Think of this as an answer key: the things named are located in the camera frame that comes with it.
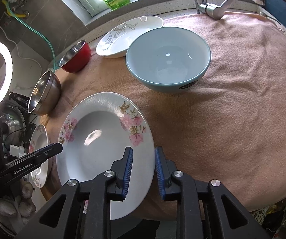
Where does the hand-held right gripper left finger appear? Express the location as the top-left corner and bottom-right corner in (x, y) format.
(16, 146), (134, 239)

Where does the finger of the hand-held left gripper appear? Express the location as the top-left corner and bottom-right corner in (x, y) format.
(37, 142), (64, 163)

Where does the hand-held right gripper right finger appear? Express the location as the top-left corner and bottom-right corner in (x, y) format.
(155, 146), (270, 239)

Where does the pink floral white plate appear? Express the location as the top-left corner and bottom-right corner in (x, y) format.
(29, 124), (50, 189)
(57, 92), (156, 221)

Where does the stainless steel bowl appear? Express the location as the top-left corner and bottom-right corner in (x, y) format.
(28, 70), (62, 116)

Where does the red steel-lined bowl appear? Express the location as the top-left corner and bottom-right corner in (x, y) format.
(58, 40), (92, 73)

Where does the light blue bowl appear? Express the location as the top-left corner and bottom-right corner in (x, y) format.
(125, 27), (211, 94)

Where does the grey leaf print white plate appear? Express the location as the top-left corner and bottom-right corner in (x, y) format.
(96, 16), (164, 59)

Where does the person's left hand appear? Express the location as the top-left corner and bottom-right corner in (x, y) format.
(0, 182), (37, 229)

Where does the white power adapter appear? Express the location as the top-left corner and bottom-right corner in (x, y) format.
(9, 144), (26, 158)

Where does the steel pot lid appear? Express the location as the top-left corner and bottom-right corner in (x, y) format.
(0, 105), (28, 142)

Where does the black tripod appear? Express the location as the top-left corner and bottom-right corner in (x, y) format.
(8, 92), (32, 105)

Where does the pink towel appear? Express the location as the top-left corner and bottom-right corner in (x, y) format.
(41, 12), (286, 215)

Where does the colourful plastic bag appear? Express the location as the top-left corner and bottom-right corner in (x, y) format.
(253, 192), (286, 231)

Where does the chrome faucet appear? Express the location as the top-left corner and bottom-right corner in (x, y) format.
(191, 0), (235, 20)

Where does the green hose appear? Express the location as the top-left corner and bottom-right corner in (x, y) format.
(7, 10), (57, 71)

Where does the white cable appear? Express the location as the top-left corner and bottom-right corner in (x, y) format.
(0, 17), (44, 65)

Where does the yellow hose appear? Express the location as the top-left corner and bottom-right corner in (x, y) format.
(2, 0), (17, 18)

